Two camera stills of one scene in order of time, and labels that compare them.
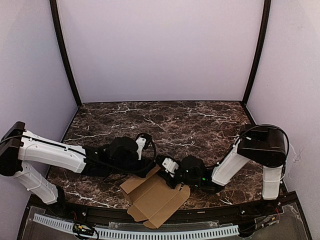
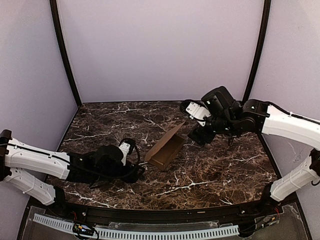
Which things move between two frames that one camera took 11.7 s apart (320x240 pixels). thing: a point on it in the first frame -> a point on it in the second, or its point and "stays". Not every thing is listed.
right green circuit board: [264, 221] stays
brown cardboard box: [152, 198] -> [166, 148]
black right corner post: [266, 18] stays
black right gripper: [164, 173] -> [202, 135]
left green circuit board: [83, 229] stays
